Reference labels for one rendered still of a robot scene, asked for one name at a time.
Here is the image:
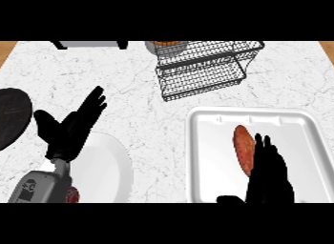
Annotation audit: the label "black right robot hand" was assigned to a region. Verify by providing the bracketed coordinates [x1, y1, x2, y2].
[216, 133, 296, 204]

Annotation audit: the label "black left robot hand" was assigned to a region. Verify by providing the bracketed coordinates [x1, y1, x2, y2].
[33, 85, 108, 163]

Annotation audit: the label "orange-brown sweet potato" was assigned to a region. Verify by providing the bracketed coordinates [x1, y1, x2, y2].
[232, 124, 259, 178]

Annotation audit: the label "white plastic tray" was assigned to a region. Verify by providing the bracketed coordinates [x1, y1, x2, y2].
[186, 106, 334, 204]

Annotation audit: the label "white round plate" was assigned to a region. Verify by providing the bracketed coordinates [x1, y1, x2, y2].
[40, 131, 135, 204]

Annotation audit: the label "black round pan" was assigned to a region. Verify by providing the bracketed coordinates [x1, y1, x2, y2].
[0, 88, 34, 157]

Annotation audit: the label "red item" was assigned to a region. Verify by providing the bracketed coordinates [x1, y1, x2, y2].
[65, 186, 82, 204]

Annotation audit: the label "grey and black appliance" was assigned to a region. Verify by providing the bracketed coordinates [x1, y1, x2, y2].
[49, 41, 130, 51]

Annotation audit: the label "orange item in white cup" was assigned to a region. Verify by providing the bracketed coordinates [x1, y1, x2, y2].
[145, 41, 191, 54]

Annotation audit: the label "black wire tiered basket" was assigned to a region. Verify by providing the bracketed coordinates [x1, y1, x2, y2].
[152, 41, 266, 103]

